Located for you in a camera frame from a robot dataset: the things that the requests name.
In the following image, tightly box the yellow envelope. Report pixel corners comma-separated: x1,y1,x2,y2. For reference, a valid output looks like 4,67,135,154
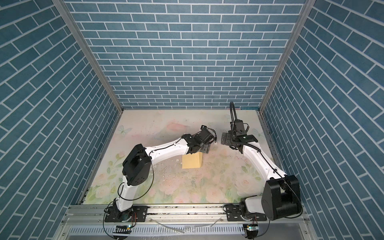
182,152,203,169

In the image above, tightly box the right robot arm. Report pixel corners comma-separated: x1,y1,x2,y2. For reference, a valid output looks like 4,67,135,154
221,120,303,221

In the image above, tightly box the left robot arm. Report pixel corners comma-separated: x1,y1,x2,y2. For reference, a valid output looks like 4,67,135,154
114,125,217,212

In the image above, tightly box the black corrugated cable hose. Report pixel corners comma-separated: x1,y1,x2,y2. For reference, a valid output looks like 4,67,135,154
229,101,238,124

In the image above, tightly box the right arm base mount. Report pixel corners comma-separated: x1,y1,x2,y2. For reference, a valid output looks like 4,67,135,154
222,204,267,222

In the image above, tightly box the white vented cable duct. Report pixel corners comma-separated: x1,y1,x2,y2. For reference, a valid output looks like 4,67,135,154
68,224,245,237

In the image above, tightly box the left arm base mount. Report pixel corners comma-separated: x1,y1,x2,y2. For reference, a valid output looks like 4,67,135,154
104,205,148,223

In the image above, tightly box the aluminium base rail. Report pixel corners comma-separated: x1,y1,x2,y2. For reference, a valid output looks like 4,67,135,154
54,204,317,240

